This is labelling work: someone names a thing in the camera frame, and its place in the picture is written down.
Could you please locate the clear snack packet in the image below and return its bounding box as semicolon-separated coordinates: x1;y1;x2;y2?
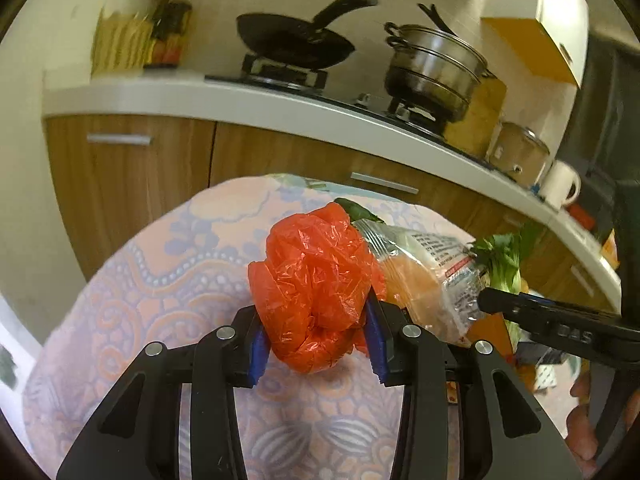
357;220;488;346

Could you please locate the green leafy vegetable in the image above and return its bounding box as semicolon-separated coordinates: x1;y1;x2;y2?
472;232;532;352

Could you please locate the dark door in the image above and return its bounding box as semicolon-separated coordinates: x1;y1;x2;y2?
550;22;632;211

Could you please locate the red snack packet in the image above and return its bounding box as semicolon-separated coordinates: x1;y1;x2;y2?
570;203;599;231

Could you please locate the white mug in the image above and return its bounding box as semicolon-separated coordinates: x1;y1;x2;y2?
537;159;583;211

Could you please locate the orange packet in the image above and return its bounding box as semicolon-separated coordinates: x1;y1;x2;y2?
467;310;513;357

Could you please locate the orange plastic bag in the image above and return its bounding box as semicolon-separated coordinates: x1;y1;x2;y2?
247;203;388;375

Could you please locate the steel steamer pot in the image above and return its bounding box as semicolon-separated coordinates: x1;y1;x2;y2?
382;20;497;124

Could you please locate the black wok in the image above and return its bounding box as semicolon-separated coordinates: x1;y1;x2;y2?
236;0;379;71

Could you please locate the yellow plastic basket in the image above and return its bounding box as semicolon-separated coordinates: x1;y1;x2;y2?
90;6;154;79

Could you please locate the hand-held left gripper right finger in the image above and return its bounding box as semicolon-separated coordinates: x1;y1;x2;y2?
364;290;583;480

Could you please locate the dark sauce bottle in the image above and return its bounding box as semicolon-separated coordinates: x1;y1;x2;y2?
146;0;173;68
166;0;194;64

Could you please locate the wooden kitchen cabinet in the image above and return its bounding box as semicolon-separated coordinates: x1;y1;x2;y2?
42;112;617;312

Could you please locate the patterned pink tablecloth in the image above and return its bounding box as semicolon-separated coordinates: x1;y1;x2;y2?
22;174;501;480

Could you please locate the black utensil handle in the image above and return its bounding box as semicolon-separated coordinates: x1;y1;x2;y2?
417;3;454;36

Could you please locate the person's right hand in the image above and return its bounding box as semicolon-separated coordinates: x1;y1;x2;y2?
564;371;600;479

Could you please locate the black gas stove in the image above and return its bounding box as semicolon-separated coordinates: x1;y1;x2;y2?
204;52;518;178

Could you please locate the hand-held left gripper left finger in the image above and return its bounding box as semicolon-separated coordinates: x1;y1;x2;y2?
56;305;274;480

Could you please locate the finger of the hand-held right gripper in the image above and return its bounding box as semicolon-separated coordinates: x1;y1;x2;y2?
476;287;622;362

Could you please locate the dark green leaf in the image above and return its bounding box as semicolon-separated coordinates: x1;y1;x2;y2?
333;198;384;225

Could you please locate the white kitchen countertop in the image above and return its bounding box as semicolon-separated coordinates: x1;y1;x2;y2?
42;67;624;314

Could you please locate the wooden cutting board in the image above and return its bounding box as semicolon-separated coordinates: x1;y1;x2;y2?
442;77;509;159

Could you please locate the yellow white wall cabinet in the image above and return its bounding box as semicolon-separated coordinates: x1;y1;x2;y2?
480;0;591;89

